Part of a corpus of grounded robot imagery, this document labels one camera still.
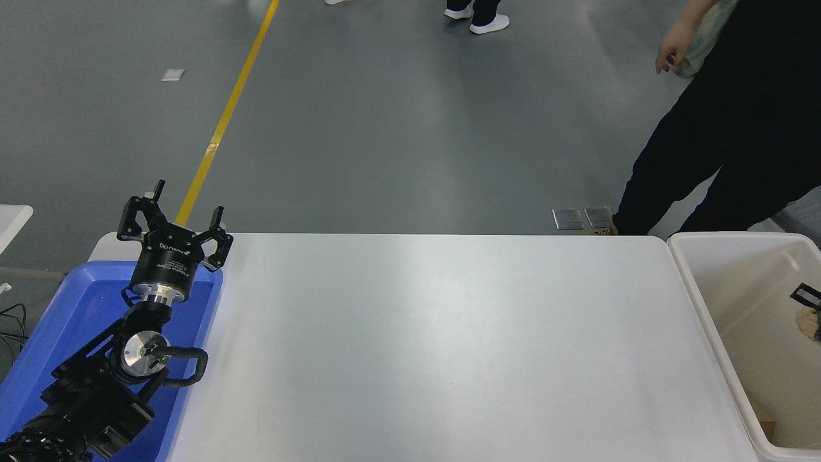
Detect large pale plastic bin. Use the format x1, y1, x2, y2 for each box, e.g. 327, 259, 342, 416
667, 232, 821, 462

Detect small white table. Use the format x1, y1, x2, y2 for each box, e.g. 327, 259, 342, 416
0, 204, 34, 255

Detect tan paper ball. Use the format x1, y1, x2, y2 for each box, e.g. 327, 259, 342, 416
795, 307, 821, 340

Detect person's hand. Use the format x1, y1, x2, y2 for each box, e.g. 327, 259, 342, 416
655, 22, 692, 75

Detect person beside bin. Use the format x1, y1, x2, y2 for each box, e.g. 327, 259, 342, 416
580, 0, 821, 237

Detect black floor cables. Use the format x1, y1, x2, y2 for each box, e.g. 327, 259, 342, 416
0, 303, 28, 352

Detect blue plastic tray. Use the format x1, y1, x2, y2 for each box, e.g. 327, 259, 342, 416
0, 260, 224, 462

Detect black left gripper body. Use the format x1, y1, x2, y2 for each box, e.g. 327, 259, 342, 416
131, 225, 207, 293

